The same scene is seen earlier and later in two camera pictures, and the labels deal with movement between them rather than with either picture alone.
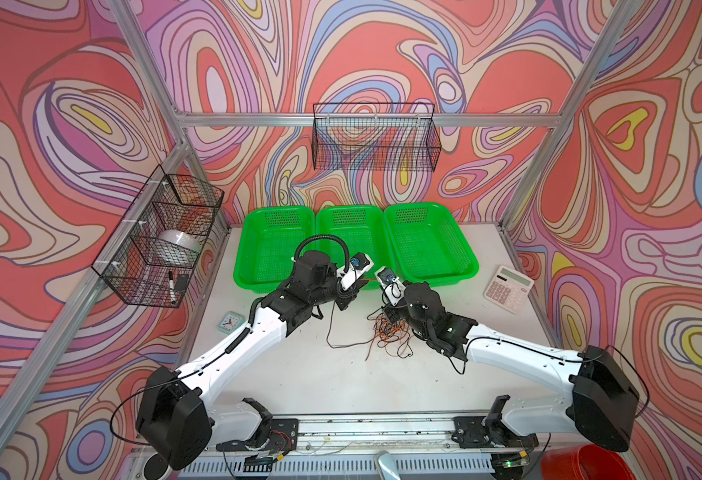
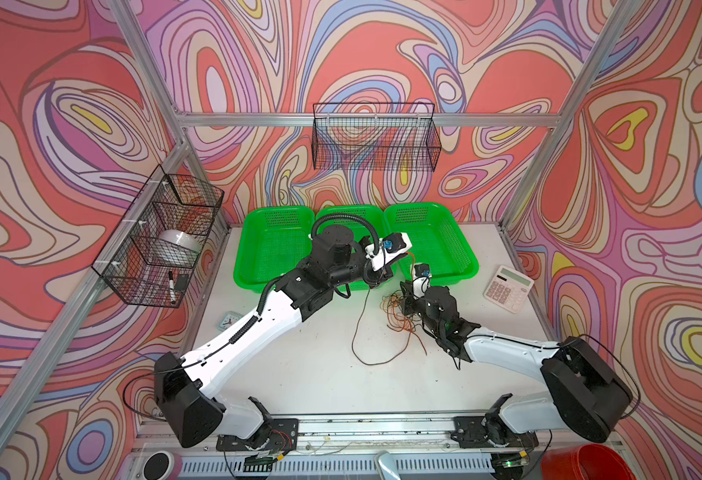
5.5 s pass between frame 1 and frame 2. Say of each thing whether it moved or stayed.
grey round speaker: stayed
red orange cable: moved
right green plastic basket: stayed
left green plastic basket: stayed
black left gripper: moved
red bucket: stayed
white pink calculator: stayed
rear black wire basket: stayed
